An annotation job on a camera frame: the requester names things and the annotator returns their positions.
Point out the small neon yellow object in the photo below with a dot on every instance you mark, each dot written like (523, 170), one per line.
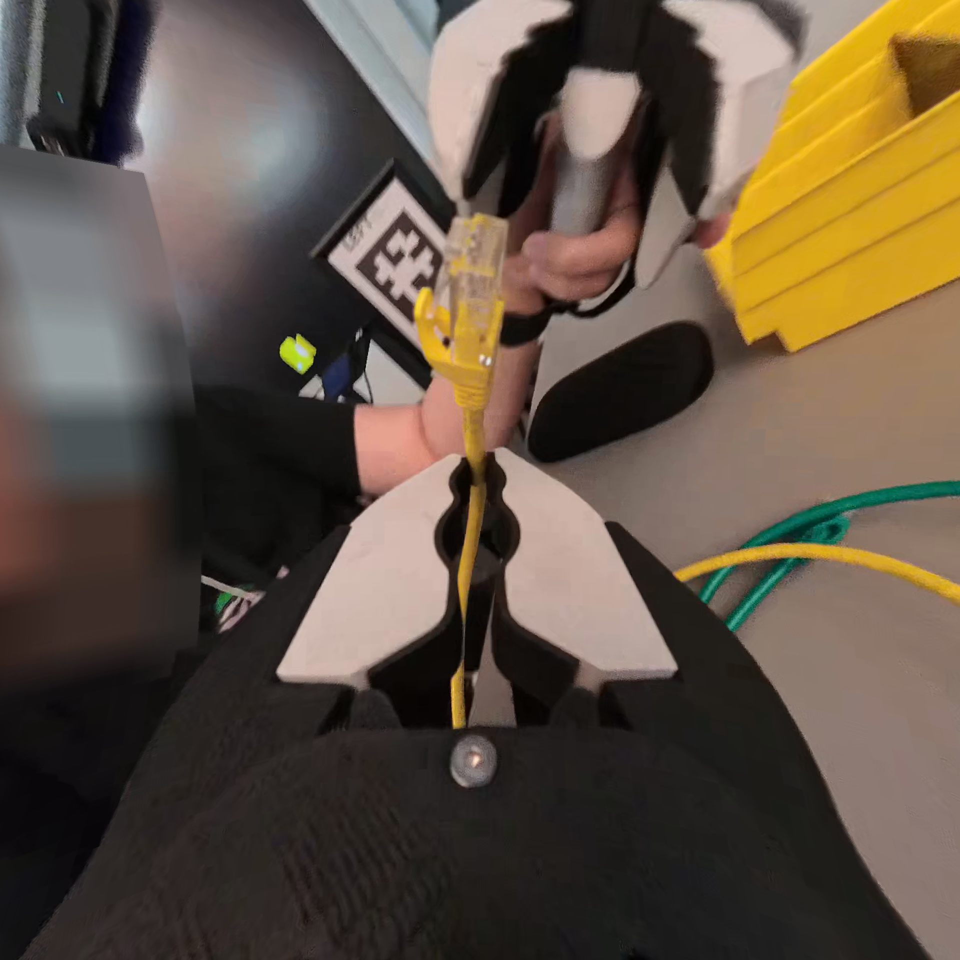
(298, 354)

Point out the black white marker board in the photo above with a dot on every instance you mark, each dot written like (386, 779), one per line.
(397, 262)

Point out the black oval pad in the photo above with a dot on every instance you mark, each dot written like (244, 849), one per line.
(622, 390)

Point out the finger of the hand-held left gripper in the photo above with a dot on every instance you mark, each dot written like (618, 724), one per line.
(750, 97)
(465, 75)

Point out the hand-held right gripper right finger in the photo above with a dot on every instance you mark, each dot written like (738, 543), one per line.
(585, 592)

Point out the yellow plastic bin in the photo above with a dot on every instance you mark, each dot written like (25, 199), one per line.
(847, 247)

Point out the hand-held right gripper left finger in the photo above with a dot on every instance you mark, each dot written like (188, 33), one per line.
(375, 585)

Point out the person's left hand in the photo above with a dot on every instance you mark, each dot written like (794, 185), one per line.
(570, 262)

